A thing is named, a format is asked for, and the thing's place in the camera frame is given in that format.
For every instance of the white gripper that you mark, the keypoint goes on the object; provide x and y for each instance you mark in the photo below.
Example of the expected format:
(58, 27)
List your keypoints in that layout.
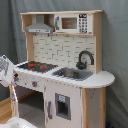
(6, 71)

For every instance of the white oven door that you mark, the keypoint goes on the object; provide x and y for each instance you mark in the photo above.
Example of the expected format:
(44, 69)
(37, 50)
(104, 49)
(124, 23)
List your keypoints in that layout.
(14, 100)

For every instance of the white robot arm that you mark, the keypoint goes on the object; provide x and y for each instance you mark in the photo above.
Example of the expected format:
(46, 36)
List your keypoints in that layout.
(17, 122)

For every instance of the wooden toy kitchen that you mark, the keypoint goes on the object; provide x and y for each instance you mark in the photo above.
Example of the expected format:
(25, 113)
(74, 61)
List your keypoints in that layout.
(64, 63)

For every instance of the black toy stovetop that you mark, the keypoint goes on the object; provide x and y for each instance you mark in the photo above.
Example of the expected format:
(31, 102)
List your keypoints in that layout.
(37, 66)

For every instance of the red right stove knob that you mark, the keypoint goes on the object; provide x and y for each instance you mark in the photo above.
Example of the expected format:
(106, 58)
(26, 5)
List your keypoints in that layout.
(34, 84)

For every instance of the grey range hood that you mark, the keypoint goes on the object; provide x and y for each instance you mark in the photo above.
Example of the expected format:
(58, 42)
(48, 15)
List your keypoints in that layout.
(39, 26)

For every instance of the grey toy sink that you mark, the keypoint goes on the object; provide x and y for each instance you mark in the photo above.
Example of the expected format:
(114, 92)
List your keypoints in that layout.
(73, 74)

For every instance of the white cabinet door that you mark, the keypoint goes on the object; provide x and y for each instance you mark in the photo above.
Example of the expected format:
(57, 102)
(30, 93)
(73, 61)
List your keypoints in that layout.
(62, 106)

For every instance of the toy microwave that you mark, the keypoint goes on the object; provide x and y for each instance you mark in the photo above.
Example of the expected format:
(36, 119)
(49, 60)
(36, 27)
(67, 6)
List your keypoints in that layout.
(74, 23)

